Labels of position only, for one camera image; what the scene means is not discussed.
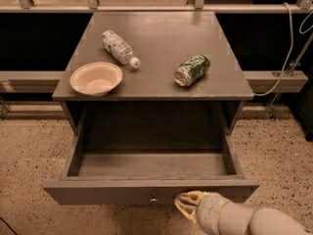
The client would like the black cable on floor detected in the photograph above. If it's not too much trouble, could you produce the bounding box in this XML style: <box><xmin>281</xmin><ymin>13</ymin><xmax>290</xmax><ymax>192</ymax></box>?
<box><xmin>0</xmin><ymin>215</ymin><xmax>20</xmax><ymax>235</ymax></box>

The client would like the metal railing frame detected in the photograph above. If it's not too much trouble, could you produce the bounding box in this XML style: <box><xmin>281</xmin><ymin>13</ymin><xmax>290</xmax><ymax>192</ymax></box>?
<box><xmin>1</xmin><ymin>0</ymin><xmax>308</xmax><ymax>97</ymax></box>

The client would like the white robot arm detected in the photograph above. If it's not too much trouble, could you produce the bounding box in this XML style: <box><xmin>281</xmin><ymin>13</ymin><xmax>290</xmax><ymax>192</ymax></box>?
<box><xmin>174</xmin><ymin>191</ymin><xmax>312</xmax><ymax>235</ymax></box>

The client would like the green soda can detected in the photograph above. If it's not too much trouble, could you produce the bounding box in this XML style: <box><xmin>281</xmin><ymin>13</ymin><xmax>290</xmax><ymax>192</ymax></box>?
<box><xmin>174</xmin><ymin>55</ymin><xmax>210</xmax><ymax>87</ymax></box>

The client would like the grey wooden cabinet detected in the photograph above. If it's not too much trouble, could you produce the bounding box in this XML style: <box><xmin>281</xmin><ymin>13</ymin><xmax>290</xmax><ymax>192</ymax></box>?
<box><xmin>53</xmin><ymin>11</ymin><xmax>252</xmax><ymax>129</ymax></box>

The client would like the white paper bowl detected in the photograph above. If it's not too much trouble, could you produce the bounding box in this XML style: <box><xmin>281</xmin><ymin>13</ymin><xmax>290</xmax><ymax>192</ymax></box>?
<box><xmin>69</xmin><ymin>62</ymin><xmax>123</xmax><ymax>97</ymax></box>

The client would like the white cable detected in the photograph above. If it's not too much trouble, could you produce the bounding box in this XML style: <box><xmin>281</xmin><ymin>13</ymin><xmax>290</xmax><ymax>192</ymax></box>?
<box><xmin>253</xmin><ymin>2</ymin><xmax>313</xmax><ymax>98</ymax></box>

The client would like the clear plastic water bottle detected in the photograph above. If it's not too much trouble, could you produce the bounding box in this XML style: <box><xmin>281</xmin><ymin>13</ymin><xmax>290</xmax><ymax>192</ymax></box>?
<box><xmin>101</xmin><ymin>30</ymin><xmax>141</xmax><ymax>69</ymax></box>

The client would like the grey top drawer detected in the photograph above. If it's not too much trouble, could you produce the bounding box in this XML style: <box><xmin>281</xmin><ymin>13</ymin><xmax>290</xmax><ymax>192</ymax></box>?
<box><xmin>43</xmin><ymin>102</ymin><xmax>258</xmax><ymax>205</ymax></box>

